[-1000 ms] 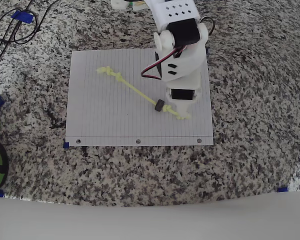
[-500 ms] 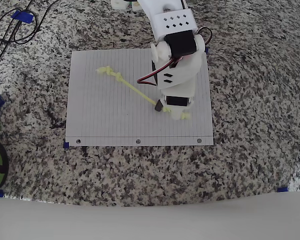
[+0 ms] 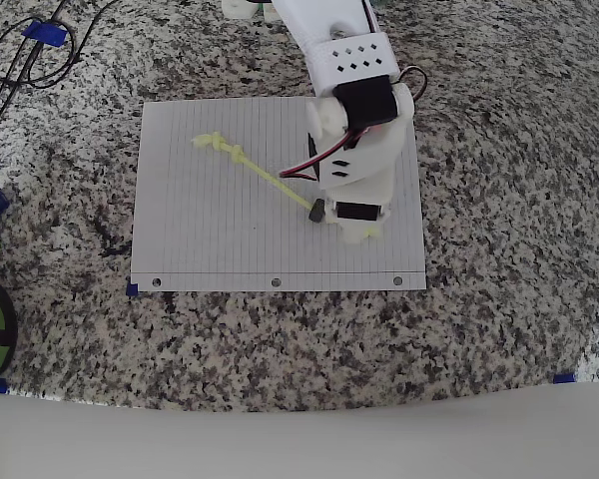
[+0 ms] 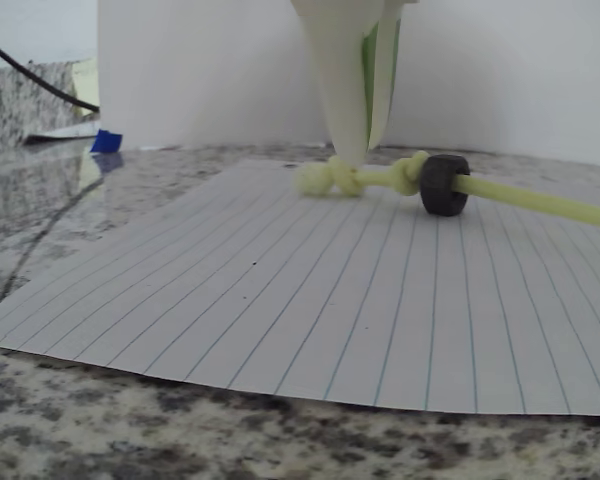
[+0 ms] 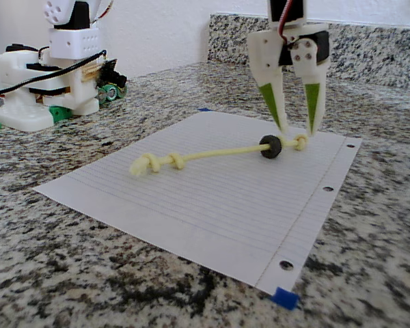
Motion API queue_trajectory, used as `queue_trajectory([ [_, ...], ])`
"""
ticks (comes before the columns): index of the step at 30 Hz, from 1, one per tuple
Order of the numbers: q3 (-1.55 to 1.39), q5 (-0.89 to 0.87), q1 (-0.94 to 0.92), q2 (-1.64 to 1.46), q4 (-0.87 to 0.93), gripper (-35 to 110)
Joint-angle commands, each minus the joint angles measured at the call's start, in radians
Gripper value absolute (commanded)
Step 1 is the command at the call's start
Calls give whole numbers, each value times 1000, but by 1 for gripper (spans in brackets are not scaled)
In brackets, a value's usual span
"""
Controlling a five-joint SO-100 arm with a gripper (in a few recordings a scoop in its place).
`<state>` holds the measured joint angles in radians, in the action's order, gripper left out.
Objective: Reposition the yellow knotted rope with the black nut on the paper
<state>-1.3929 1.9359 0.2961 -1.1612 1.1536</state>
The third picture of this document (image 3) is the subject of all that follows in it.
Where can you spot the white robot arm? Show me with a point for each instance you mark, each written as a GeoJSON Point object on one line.
{"type": "Point", "coordinates": [339, 30]}

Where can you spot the lined white paper sheet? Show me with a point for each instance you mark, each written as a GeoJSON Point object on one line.
{"type": "Point", "coordinates": [204, 239]}

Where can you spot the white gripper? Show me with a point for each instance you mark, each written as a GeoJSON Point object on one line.
{"type": "Point", "coordinates": [357, 211]}

